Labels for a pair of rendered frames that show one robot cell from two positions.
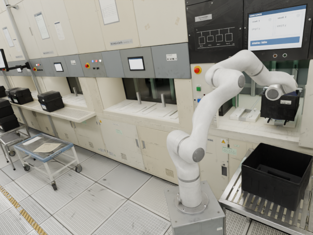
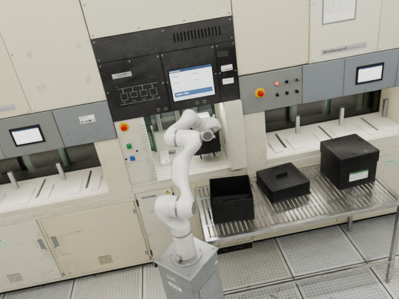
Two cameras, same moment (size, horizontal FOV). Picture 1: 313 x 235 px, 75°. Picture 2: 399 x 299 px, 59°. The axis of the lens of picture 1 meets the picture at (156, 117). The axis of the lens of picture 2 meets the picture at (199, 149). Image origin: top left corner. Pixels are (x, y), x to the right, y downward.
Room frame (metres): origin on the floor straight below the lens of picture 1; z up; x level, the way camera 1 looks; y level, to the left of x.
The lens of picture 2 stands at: (-0.36, 0.85, 2.31)
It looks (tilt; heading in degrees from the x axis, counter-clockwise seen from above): 29 degrees down; 315
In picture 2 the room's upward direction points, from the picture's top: 9 degrees counter-clockwise
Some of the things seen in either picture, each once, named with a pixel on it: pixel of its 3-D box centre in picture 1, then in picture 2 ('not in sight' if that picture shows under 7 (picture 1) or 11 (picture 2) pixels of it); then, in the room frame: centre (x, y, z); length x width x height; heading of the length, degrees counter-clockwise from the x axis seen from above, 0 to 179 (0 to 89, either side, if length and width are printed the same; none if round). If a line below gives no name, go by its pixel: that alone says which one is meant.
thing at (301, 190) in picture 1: (275, 172); (231, 198); (0.90, -0.61, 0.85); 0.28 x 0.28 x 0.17; 41
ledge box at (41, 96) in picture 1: (50, 100); not in sight; (3.11, 1.58, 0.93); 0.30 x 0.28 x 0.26; 46
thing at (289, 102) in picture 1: (280, 98); (203, 134); (1.35, -0.91, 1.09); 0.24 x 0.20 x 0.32; 48
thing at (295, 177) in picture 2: not in sight; (282, 180); (0.73, -0.99, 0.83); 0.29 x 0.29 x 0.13; 56
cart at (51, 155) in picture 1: (48, 156); not in sight; (2.61, 1.64, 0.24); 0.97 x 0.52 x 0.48; 51
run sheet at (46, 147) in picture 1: (47, 147); not in sight; (2.47, 1.52, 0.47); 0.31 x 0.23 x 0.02; 70
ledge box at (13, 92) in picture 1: (21, 95); not in sight; (3.89, 2.47, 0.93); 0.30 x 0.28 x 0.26; 51
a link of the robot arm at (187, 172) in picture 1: (182, 153); (172, 214); (0.91, -0.11, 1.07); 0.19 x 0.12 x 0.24; 25
